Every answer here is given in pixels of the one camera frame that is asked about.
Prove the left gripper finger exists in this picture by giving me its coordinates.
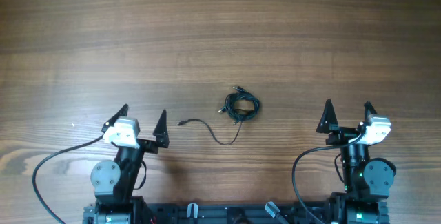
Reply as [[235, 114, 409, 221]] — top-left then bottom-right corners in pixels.
[[101, 104, 129, 132], [152, 110, 170, 148]]

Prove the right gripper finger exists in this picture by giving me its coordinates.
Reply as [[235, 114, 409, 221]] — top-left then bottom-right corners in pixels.
[[364, 101, 378, 123], [316, 99, 338, 134]]

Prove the black usb cable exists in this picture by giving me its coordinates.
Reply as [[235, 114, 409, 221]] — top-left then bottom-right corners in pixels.
[[177, 85, 261, 146]]

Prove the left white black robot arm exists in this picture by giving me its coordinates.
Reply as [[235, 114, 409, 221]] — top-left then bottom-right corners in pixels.
[[82, 104, 170, 224]]

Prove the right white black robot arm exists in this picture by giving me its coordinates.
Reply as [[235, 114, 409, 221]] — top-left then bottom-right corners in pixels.
[[316, 99, 396, 224]]

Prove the right camera black cable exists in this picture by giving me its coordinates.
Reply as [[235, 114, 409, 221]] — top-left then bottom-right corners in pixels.
[[291, 132, 365, 224]]

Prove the camera black cable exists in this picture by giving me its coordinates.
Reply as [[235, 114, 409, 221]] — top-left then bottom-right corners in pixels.
[[291, 132, 365, 224], [32, 134, 105, 224]]

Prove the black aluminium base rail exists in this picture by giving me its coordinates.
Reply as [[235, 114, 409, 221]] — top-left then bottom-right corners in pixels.
[[82, 202, 390, 224]]

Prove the left camera black cable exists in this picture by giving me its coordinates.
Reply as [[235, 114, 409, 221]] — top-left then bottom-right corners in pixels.
[[32, 134, 105, 224]]

